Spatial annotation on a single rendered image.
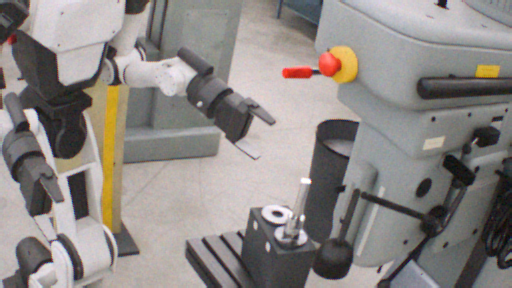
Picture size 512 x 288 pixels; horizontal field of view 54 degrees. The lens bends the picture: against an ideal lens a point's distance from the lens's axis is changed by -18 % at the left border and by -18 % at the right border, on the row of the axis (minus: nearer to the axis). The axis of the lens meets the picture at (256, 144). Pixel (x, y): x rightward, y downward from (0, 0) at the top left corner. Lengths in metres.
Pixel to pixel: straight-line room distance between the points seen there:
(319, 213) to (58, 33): 2.44
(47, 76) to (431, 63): 0.85
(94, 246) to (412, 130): 0.91
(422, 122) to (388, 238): 0.29
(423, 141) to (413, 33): 0.21
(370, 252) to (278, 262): 0.46
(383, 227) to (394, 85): 0.35
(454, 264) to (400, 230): 0.51
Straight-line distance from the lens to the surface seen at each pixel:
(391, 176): 1.09
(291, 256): 1.59
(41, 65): 1.32
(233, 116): 1.33
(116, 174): 3.03
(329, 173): 3.26
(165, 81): 1.40
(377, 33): 0.90
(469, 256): 1.58
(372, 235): 1.16
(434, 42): 0.89
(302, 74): 1.03
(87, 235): 1.53
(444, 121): 1.02
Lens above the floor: 2.07
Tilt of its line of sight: 28 degrees down
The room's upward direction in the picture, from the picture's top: 11 degrees clockwise
